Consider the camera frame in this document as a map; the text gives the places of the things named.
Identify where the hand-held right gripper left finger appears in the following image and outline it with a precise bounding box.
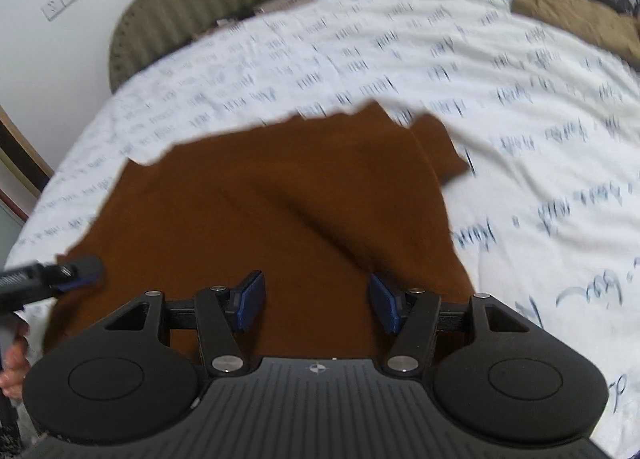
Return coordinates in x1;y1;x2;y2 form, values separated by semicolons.
102;269;266;380

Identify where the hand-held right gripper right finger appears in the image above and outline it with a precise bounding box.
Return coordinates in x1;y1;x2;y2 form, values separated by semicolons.
367;273;531;379

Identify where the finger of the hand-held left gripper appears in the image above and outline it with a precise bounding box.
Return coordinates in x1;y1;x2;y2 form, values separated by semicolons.
42;254;107;294

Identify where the brown sweater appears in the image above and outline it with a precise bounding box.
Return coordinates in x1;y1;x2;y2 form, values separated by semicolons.
42;99;476;375

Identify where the person's left hand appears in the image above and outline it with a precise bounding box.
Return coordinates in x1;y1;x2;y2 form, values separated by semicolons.
0;336;32;402

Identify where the white script-printed bedsheet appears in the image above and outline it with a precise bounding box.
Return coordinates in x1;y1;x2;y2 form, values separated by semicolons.
0;0;640;455

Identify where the tan cloth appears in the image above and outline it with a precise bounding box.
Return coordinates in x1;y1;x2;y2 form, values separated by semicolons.
510;0;640;71

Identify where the wooden door frame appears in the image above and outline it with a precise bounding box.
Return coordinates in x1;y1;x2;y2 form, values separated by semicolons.
0;106;55;217

